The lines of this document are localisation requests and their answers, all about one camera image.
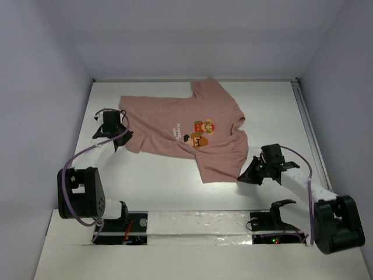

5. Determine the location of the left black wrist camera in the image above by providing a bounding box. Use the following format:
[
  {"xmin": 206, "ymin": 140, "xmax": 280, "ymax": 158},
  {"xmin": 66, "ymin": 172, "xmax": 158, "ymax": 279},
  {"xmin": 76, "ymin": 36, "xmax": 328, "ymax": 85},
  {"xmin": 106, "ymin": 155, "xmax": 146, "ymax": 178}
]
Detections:
[{"xmin": 103, "ymin": 110, "xmax": 121, "ymax": 131}]

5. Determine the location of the aluminium rail right edge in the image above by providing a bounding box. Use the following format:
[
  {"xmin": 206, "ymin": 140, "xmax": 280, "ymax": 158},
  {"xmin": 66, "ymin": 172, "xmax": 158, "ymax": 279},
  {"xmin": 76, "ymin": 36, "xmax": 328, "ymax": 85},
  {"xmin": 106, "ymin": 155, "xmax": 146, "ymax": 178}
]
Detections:
[{"xmin": 290, "ymin": 79, "xmax": 332, "ymax": 190}]

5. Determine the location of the pink printed t-shirt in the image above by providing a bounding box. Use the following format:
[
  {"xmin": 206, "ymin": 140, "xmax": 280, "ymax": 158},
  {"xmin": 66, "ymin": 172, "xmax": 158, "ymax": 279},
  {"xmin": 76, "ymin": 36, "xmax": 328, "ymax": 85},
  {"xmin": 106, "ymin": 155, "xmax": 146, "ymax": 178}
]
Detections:
[{"xmin": 119, "ymin": 78, "xmax": 249, "ymax": 183}]

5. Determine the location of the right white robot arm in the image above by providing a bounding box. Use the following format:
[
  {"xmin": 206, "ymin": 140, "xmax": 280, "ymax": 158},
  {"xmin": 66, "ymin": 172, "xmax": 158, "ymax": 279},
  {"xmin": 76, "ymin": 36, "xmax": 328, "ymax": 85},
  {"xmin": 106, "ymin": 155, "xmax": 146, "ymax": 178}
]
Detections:
[{"xmin": 238, "ymin": 156, "xmax": 365, "ymax": 254}]

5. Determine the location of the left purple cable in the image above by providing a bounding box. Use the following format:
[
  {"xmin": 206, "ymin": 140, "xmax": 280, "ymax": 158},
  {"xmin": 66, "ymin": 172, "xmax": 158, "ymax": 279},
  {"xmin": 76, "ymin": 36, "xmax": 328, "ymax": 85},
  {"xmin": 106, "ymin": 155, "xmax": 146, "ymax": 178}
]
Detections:
[{"xmin": 63, "ymin": 107, "xmax": 131, "ymax": 243}]

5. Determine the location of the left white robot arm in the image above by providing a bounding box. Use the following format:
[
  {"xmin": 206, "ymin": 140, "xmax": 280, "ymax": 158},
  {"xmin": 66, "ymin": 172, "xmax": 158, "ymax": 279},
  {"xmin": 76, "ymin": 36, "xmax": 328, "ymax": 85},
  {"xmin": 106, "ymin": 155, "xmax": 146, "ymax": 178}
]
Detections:
[{"xmin": 57, "ymin": 122, "xmax": 133, "ymax": 230}]

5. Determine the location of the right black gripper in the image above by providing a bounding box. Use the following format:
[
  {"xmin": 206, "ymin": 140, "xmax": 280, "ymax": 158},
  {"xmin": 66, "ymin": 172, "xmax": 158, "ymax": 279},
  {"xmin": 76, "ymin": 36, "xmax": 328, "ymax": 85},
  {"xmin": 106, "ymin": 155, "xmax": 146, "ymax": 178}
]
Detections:
[{"xmin": 237, "ymin": 155, "xmax": 270, "ymax": 186}]

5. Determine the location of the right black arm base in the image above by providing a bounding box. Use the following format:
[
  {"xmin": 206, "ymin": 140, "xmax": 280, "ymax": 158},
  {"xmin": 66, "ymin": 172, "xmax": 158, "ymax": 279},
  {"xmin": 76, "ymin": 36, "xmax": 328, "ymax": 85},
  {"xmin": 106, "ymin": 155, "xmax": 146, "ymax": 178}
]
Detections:
[{"xmin": 245, "ymin": 199, "xmax": 308, "ymax": 244}]

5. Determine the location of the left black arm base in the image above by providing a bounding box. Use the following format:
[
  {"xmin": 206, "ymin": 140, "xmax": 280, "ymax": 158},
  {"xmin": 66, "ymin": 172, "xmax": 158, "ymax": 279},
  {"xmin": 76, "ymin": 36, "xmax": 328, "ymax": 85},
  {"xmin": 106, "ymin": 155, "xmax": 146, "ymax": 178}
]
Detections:
[{"xmin": 93, "ymin": 212, "xmax": 148, "ymax": 246}]

